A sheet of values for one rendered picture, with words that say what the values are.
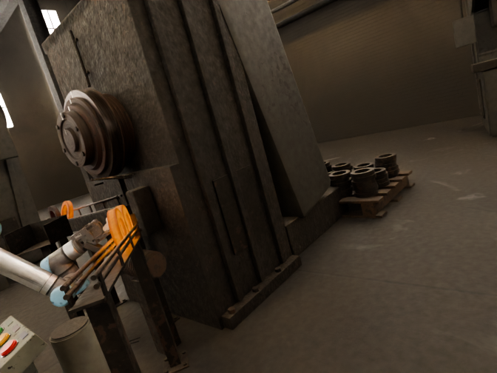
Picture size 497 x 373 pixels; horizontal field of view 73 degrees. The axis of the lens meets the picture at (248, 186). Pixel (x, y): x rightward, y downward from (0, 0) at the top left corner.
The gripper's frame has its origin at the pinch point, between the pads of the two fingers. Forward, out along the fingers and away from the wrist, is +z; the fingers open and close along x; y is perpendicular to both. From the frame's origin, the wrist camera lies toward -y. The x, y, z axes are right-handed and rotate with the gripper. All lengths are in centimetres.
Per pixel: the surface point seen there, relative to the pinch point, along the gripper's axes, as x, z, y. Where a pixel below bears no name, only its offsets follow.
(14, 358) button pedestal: -61, -26, -5
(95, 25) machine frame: 40, 39, 82
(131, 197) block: 25.0, 4.1, 4.3
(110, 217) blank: -20.4, 2.1, 6.3
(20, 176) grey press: 306, -130, 78
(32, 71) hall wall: 1068, -172, 418
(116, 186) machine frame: 58, -4, 12
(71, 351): -44, -25, -18
